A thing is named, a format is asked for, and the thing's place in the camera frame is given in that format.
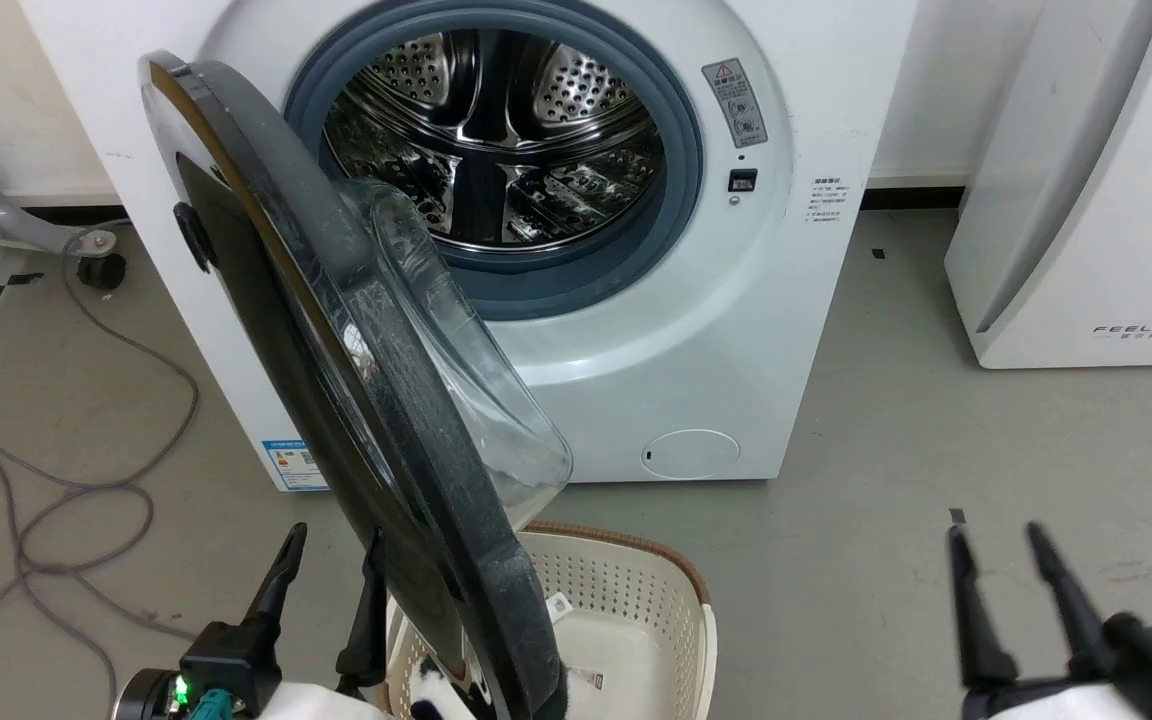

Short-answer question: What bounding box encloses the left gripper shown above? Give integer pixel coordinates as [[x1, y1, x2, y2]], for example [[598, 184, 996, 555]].
[[116, 522, 389, 720]]

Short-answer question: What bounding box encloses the black round washing machine door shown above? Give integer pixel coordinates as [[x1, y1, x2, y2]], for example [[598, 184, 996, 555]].
[[139, 50, 575, 720]]

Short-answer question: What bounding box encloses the white front-load washing machine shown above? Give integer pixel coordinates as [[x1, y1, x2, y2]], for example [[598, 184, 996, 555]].
[[16, 0, 922, 493]]

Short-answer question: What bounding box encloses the black and white plush toy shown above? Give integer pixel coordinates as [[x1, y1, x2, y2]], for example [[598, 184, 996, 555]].
[[406, 658, 497, 720]]

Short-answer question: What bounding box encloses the blue energy label sticker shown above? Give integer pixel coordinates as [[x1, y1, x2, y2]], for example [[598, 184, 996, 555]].
[[261, 439, 330, 492]]

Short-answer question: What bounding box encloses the cream perforated laundry basket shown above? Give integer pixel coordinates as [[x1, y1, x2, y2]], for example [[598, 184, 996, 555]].
[[381, 520, 719, 720]]

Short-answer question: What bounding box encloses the white Feelbird floor appliance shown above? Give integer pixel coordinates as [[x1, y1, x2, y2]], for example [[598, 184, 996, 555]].
[[944, 0, 1152, 371]]

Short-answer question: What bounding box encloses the black caster wheel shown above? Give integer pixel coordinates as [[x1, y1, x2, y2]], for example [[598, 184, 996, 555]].
[[76, 254, 127, 292]]

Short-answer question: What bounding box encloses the small printed text sticker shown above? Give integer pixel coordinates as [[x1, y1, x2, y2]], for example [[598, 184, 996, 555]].
[[807, 177, 853, 224]]

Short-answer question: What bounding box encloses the grey chair base leg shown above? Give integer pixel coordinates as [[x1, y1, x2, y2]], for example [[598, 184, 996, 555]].
[[0, 108, 119, 257]]

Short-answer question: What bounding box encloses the grey warning sticker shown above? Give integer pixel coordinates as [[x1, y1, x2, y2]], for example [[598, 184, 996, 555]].
[[701, 57, 770, 150]]

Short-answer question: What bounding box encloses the grey floor cable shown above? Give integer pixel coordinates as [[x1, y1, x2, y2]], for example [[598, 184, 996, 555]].
[[0, 222, 202, 693]]

